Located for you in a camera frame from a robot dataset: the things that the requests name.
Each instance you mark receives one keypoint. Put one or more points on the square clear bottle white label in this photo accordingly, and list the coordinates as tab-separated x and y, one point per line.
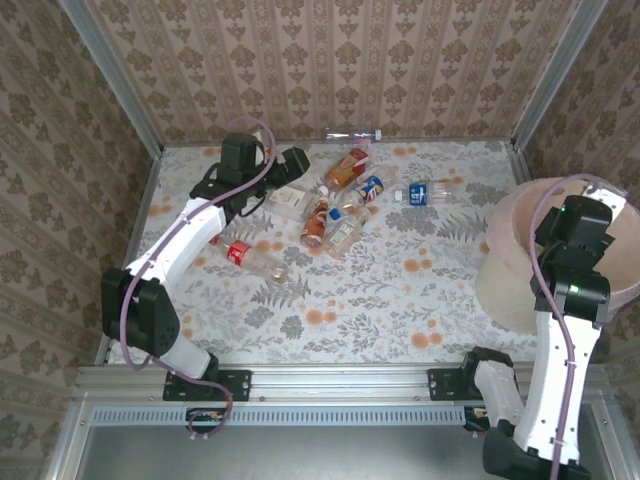
287	198

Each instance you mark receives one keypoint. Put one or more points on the clear bottle red label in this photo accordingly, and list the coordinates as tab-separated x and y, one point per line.
239	252

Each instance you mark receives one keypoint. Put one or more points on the orange brown label bottle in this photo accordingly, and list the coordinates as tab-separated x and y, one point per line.
315	227

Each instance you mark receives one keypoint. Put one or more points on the red gold label bottle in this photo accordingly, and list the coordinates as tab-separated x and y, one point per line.
345	170

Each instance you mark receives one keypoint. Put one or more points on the clear bottle without label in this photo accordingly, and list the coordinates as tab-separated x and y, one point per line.
350	133

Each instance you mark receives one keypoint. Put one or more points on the green white label bottle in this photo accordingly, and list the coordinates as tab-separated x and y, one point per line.
344	232

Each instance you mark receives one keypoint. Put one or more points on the blue label cola bottle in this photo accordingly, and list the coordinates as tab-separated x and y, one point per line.
370	190

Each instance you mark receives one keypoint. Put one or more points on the blue label water bottle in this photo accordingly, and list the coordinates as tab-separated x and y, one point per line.
420	193

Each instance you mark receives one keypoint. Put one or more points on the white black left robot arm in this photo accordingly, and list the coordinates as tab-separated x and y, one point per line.
190	235

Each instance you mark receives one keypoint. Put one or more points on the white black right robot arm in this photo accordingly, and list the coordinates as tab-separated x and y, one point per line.
545	390

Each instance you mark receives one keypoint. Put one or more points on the beige waste bin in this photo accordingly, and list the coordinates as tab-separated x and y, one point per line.
510	220

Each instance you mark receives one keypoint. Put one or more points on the white waste bin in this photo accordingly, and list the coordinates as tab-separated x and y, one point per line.
500	290

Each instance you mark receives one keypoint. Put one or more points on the floral tablecloth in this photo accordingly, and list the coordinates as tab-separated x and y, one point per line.
375	300

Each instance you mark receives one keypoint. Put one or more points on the grey metal panel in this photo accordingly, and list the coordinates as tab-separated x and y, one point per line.
300	455

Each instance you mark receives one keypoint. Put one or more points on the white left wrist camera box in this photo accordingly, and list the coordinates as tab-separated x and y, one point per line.
268	155

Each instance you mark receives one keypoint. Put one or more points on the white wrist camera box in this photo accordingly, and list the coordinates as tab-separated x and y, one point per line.
268	155
614	210

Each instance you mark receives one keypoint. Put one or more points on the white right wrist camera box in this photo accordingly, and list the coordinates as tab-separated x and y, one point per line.
614	210

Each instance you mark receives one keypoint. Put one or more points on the aluminium corner post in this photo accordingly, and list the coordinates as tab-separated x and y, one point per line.
120	90
555	75

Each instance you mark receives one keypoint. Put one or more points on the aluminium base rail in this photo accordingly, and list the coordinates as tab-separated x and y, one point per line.
340	385

